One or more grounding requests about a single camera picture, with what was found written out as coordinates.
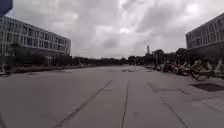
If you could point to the dark trees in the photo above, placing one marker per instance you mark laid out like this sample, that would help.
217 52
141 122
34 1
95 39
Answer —
166 56

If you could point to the row of trees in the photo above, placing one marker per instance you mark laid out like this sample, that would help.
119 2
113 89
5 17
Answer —
96 61

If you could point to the long glass-fronted office building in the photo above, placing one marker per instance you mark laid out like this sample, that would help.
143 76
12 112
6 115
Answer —
33 38

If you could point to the row of parked bicycles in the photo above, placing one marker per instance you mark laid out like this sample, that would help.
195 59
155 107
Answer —
190 68

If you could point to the grey multi-storey building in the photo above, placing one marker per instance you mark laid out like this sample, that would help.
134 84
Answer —
208 33

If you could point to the distant tower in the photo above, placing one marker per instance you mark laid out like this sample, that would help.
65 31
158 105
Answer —
147 49

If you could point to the dark ground grate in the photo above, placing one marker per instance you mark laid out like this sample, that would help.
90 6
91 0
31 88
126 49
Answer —
210 87

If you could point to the dark hedge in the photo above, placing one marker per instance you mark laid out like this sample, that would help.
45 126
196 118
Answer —
30 69

